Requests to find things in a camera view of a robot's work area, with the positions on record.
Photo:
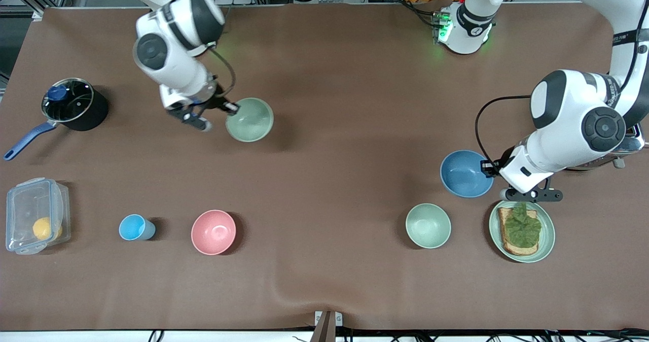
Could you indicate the green lettuce leaf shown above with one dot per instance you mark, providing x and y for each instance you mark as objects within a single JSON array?
[{"x": 522, "y": 228}]

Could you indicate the light green bowl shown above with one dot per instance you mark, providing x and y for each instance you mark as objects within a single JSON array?
[
  {"x": 251, "y": 121},
  {"x": 428, "y": 225}
]

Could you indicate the beige and chrome toaster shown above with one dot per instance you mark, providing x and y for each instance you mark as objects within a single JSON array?
[{"x": 636, "y": 144}]

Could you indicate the light green plate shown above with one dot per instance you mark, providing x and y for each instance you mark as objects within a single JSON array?
[{"x": 547, "y": 240}]

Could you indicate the blue plastic cup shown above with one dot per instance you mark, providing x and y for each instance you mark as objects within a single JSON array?
[{"x": 133, "y": 228}]

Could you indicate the metal table bracket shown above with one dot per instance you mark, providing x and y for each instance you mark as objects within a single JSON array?
[{"x": 327, "y": 324}]

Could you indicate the glass lid with blue knob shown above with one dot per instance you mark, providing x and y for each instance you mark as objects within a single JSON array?
[{"x": 71, "y": 103}]

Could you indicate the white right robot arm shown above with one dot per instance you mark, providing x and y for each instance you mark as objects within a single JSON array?
[{"x": 172, "y": 63}]

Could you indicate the clear plastic lidded container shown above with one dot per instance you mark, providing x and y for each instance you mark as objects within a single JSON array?
[{"x": 25, "y": 205}]

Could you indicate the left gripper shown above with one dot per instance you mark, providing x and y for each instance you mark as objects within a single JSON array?
[{"x": 497, "y": 165}]

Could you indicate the pink bowl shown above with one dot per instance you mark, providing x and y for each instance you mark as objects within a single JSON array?
[{"x": 213, "y": 232}]

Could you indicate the toast slice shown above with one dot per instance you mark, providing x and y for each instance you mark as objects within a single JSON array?
[{"x": 507, "y": 220}]

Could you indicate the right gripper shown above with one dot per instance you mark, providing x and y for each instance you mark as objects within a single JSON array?
[{"x": 219, "y": 102}]

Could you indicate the brown table cloth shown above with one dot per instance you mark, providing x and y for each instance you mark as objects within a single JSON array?
[{"x": 324, "y": 205}]

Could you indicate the yellow lemon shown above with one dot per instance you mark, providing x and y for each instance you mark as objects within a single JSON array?
[{"x": 43, "y": 229}]

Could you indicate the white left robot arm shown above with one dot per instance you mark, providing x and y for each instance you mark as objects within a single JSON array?
[{"x": 573, "y": 124}]

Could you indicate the blue bowl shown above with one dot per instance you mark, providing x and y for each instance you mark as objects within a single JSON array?
[{"x": 464, "y": 174}]

